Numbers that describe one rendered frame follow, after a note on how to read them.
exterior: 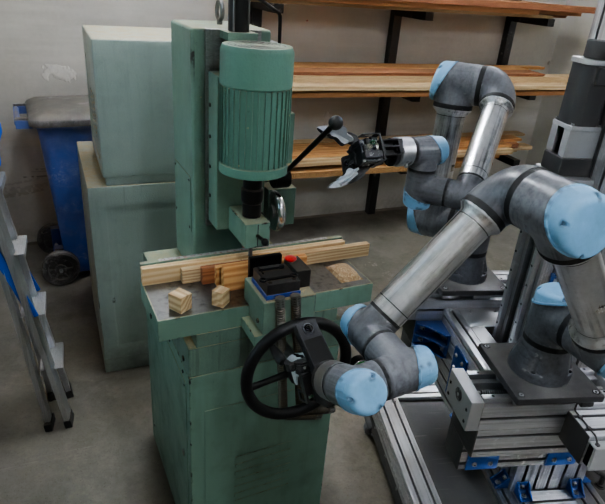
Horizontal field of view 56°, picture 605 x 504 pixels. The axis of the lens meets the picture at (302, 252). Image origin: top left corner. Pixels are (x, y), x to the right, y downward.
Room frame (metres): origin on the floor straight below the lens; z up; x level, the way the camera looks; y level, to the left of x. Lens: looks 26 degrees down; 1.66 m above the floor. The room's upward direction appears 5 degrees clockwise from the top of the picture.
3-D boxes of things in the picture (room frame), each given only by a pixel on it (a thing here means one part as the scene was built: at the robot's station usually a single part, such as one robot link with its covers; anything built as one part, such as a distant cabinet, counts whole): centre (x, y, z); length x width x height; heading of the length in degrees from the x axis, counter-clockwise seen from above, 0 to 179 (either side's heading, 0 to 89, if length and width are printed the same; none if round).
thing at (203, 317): (1.31, 0.09, 0.87); 0.61 x 0.30 x 0.06; 117
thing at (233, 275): (1.35, 0.09, 0.94); 0.24 x 0.02 x 0.07; 117
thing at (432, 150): (1.46, -0.30, 1.27); 0.11 x 0.08 x 0.09; 117
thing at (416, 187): (1.45, -0.31, 1.17); 0.11 x 0.08 x 0.11; 67
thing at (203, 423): (1.51, 0.20, 0.36); 0.58 x 0.45 x 0.71; 27
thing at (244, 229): (1.42, 0.15, 1.03); 0.14 x 0.07 x 0.09; 27
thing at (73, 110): (3.02, 1.24, 0.48); 0.64 x 0.54 x 0.97; 117
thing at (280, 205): (1.58, 0.09, 1.02); 0.12 x 0.03 x 0.12; 27
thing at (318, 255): (1.45, 0.06, 0.92); 0.58 x 0.02 x 0.04; 117
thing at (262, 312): (1.23, 0.05, 0.92); 0.15 x 0.13 x 0.09; 117
